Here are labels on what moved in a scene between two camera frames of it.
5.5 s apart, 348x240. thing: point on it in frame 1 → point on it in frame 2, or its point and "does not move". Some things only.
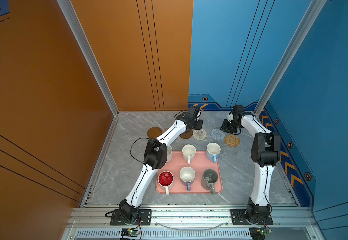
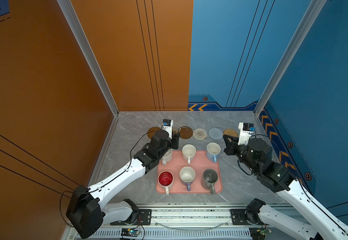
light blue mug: x=213 y=149 does not move
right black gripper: x=225 y=128 → x=230 y=146
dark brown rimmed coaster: x=187 y=134 does not move
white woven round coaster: x=199 y=134 does not move
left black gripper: x=199 y=124 → x=175 y=141
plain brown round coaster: x=153 y=132 does not move
